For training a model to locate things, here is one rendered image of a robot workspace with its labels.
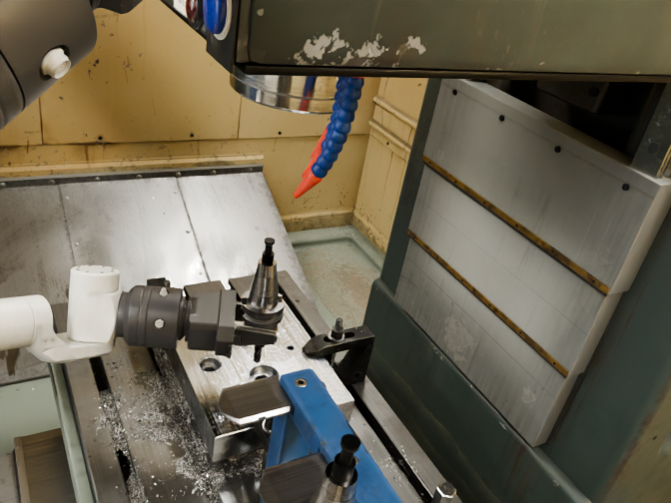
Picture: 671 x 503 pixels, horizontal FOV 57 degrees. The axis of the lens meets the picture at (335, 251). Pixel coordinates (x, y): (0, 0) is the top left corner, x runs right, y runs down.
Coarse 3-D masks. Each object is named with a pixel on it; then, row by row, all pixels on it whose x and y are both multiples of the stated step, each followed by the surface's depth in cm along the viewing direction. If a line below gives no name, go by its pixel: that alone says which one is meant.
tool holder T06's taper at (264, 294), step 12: (264, 264) 86; (276, 264) 87; (264, 276) 87; (276, 276) 88; (252, 288) 89; (264, 288) 88; (276, 288) 89; (252, 300) 89; (264, 300) 88; (276, 300) 90
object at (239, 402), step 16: (240, 384) 65; (256, 384) 66; (272, 384) 66; (224, 400) 63; (240, 400) 63; (256, 400) 64; (272, 400) 64; (288, 400) 65; (240, 416) 62; (256, 416) 62; (272, 416) 63
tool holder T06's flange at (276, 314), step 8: (248, 296) 91; (280, 296) 92; (248, 304) 89; (280, 304) 90; (248, 312) 89; (256, 312) 88; (264, 312) 88; (272, 312) 88; (280, 312) 90; (248, 320) 89; (256, 320) 89; (264, 320) 89; (272, 320) 90; (280, 320) 91
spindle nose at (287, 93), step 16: (240, 80) 69; (256, 80) 68; (272, 80) 67; (288, 80) 67; (304, 80) 67; (320, 80) 67; (336, 80) 68; (256, 96) 69; (272, 96) 68; (288, 96) 68; (304, 96) 68; (320, 96) 68; (304, 112) 69; (320, 112) 69
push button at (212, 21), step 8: (208, 0) 36; (216, 0) 35; (224, 0) 35; (208, 8) 36; (216, 8) 35; (224, 8) 35; (208, 16) 36; (216, 16) 36; (224, 16) 35; (208, 24) 37; (216, 24) 36; (224, 24) 36; (216, 32) 36
